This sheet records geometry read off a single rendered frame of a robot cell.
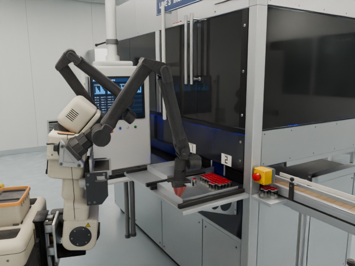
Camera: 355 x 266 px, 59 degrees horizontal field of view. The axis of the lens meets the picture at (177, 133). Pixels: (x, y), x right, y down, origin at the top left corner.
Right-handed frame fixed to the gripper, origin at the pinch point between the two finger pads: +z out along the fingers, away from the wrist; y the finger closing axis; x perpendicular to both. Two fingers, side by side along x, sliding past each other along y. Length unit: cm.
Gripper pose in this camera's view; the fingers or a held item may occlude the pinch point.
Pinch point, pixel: (177, 198)
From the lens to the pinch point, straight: 155.0
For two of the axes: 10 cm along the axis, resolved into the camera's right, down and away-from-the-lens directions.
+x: -5.1, -1.6, 8.4
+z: -0.7, 9.9, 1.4
